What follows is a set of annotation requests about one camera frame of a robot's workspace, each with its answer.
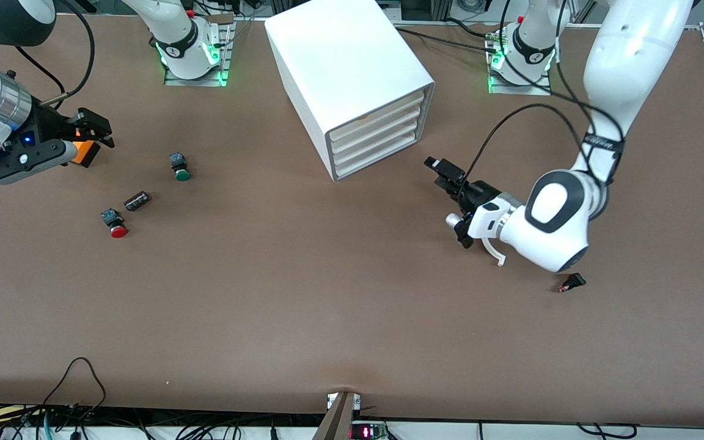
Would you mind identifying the white plastic drawer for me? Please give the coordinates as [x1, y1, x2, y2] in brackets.
[332, 104, 429, 159]
[332, 114, 430, 169]
[332, 125, 430, 179]
[332, 93, 429, 149]

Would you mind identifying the red mushroom push button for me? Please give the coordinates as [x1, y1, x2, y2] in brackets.
[100, 208, 130, 239]

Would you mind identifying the green mushroom push button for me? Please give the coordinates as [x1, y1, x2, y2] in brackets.
[169, 152, 192, 183]

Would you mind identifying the white drawer cabinet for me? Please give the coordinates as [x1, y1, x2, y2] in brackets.
[265, 0, 436, 183]

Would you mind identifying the white curved plastic piece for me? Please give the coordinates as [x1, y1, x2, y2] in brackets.
[482, 235, 507, 267]

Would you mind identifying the red LED display device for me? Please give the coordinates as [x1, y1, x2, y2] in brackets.
[350, 422, 387, 440]

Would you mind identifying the orange button enclosure box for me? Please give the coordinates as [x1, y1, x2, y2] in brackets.
[73, 139, 101, 169]

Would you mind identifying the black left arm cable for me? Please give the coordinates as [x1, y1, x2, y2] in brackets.
[461, 0, 628, 196]

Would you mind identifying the grey left arm base plate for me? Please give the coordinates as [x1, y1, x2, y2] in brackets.
[486, 31, 553, 96]

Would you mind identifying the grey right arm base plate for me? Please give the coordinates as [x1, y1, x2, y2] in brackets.
[164, 13, 233, 87]

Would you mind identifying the black table cable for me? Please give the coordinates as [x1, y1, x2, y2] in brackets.
[394, 18, 499, 56]

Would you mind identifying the black looped cable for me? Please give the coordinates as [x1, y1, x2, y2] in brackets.
[42, 357, 107, 411]

